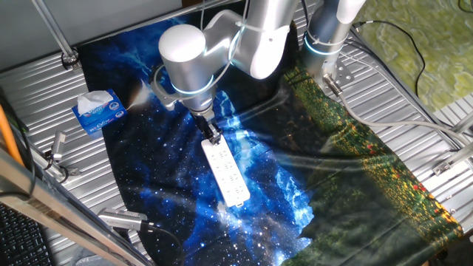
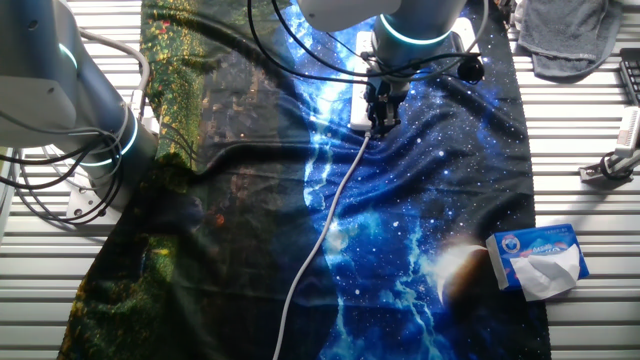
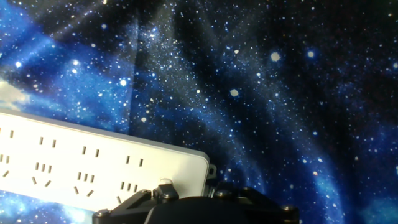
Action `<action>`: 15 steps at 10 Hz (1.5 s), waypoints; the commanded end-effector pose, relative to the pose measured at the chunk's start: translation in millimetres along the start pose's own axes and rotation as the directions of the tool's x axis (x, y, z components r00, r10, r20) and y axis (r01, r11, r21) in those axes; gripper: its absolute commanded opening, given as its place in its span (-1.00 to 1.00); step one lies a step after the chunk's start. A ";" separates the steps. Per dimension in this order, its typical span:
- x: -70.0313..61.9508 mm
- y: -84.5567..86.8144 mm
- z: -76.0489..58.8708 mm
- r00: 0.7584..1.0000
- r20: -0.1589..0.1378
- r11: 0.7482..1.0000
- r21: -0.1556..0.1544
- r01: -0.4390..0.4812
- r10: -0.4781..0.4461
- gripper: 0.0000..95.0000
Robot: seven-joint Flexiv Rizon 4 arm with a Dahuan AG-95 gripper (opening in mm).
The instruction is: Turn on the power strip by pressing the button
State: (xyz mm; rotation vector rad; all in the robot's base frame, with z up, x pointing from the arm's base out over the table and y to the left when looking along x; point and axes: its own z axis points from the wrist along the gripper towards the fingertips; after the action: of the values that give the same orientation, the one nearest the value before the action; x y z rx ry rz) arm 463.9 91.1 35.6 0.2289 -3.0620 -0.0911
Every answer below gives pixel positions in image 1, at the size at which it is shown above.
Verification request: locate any orange rod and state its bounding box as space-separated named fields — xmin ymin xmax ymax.
xmin=0 ymin=104 xmax=25 ymax=168

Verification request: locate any black floor cable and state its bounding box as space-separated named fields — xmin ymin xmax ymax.
xmin=352 ymin=19 xmax=426 ymax=98

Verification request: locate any white tissue sheet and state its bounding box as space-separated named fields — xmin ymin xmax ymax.
xmin=76 ymin=89 xmax=115 ymax=115

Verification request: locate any aluminium frame bar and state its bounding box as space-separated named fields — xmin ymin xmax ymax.
xmin=0 ymin=147 xmax=156 ymax=266

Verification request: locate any aluminium bracket profile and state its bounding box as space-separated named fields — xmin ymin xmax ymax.
xmin=431 ymin=141 xmax=473 ymax=177

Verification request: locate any black keyboard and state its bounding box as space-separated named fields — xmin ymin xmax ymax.
xmin=0 ymin=202 xmax=57 ymax=266

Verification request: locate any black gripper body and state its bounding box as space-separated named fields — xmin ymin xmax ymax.
xmin=191 ymin=111 xmax=217 ymax=140

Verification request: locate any white power strip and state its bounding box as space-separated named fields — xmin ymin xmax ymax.
xmin=200 ymin=137 xmax=251 ymax=208

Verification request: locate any thick grey robot hose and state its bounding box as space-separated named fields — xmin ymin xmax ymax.
xmin=322 ymin=72 xmax=473 ymax=147

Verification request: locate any blue tissue pack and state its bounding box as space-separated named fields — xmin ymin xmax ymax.
xmin=71 ymin=88 xmax=129 ymax=135

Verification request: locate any metal stand pole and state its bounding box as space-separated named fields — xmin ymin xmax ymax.
xmin=30 ymin=0 xmax=81 ymax=72

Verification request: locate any black camera cable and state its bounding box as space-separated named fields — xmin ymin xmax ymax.
xmin=139 ymin=221 xmax=186 ymax=266

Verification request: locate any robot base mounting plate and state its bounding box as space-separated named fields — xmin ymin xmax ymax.
xmin=320 ymin=59 xmax=355 ymax=92

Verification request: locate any silver camera on frame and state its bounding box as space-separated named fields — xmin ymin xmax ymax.
xmin=97 ymin=207 xmax=149 ymax=232

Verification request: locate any galaxy and meadow printed cloth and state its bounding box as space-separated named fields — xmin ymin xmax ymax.
xmin=76 ymin=0 xmax=465 ymax=266

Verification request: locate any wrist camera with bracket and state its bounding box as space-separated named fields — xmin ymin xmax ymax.
xmin=148 ymin=66 xmax=183 ymax=112

